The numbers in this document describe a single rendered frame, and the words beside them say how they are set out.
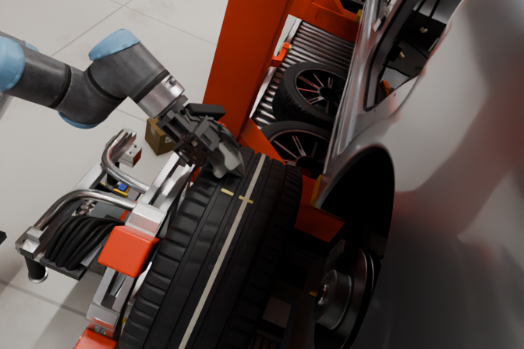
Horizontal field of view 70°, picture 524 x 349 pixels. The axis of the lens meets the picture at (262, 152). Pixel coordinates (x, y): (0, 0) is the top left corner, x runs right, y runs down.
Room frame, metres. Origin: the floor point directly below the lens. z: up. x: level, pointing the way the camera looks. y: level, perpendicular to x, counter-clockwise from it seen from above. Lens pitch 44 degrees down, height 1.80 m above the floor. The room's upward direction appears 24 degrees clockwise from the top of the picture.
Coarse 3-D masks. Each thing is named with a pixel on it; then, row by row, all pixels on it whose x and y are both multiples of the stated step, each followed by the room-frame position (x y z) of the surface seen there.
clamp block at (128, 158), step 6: (132, 144) 0.69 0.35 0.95; (126, 150) 0.66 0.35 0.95; (132, 150) 0.67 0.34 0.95; (138, 150) 0.68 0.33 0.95; (126, 156) 0.65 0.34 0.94; (132, 156) 0.65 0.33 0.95; (138, 156) 0.68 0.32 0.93; (120, 162) 0.65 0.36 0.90; (126, 162) 0.65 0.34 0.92; (132, 162) 0.65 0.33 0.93
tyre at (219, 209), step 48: (240, 144) 0.72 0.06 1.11; (192, 192) 0.46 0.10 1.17; (240, 192) 0.51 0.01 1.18; (288, 192) 0.57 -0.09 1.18; (192, 240) 0.38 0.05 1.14; (240, 240) 0.41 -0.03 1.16; (288, 240) 0.45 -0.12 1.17; (144, 288) 0.28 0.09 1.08; (192, 288) 0.31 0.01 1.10; (240, 288) 0.34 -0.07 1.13; (144, 336) 0.23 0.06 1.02; (192, 336) 0.25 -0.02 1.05; (240, 336) 0.28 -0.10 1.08
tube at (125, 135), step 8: (120, 136) 0.65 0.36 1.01; (128, 136) 0.67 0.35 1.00; (112, 144) 0.61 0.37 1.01; (120, 144) 0.63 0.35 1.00; (104, 152) 0.58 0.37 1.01; (112, 152) 0.59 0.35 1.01; (104, 160) 0.56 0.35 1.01; (104, 168) 0.54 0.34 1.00; (112, 168) 0.54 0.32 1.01; (112, 176) 0.53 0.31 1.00; (120, 176) 0.53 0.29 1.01; (128, 176) 0.54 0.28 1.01; (128, 184) 0.53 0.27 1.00; (136, 184) 0.53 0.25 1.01; (144, 184) 0.54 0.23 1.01; (144, 192) 0.52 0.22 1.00
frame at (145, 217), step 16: (176, 160) 0.56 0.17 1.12; (160, 176) 0.50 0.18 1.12; (192, 176) 0.77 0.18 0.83; (176, 192) 0.48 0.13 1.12; (144, 208) 0.41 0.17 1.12; (160, 208) 0.43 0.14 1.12; (128, 224) 0.38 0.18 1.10; (144, 224) 0.39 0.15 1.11; (160, 224) 0.40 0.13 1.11; (112, 272) 0.31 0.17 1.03; (144, 272) 0.51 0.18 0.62; (128, 288) 0.29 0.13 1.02; (96, 304) 0.26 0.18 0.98; (112, 304) 0.27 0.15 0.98; (128, 304) 0.40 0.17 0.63; (96, 320) 0.24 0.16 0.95; (112, 320) 0.24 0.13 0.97; (112, 336) 0.24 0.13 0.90
